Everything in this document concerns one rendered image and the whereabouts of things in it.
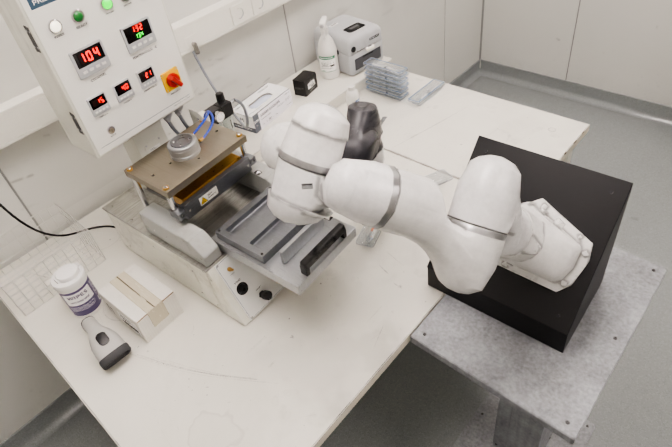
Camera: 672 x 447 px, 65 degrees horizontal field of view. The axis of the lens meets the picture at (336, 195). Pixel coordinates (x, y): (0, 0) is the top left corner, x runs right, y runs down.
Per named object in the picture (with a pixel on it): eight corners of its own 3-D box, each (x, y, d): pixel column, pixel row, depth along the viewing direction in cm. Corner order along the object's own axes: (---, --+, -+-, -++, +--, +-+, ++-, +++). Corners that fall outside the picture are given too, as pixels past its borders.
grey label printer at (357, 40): (315, 63, 236) (310, 26, 225) (348, 46, 245) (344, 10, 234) (353, 79, 221) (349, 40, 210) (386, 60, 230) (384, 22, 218)
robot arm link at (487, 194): (551, 178, 108) (521, 158, 87) (522, 263, 109) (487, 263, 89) (499, 165, 114) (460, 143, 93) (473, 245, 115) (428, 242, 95)
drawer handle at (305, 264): (301, 273, 120) (298, 261, 117) (340, 232, 128) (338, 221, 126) (307, 277, 119) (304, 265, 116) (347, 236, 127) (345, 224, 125)
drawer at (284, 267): (214, 248, 135) (205, 226, 130) (271, 198, 147) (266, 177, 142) (300, 298, 119) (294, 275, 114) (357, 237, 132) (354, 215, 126)
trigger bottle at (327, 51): (322, 71, 229) (314, 15, 213) (341, 70, 228) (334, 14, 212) (319, 81, 223) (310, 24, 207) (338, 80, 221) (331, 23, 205)
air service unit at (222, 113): (204, 148, 163) (189, 107, 153) (237, 124, 171) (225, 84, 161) (215, 152, 160) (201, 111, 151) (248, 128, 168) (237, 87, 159)
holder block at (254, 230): (217, 238, 132) (214, 231, 130) (271, 192, 143) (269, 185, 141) (264, 264, 123) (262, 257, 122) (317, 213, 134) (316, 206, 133)
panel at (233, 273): (250, 321, 138) (213, 266, 131) (321, 249, 155) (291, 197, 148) (254, 322, 137) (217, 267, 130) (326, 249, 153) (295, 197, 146)
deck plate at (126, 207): (102, 209, 154) (101, 207, 154) (192, 147, 173) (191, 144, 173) (205, 273, 130) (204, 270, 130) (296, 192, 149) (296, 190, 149)
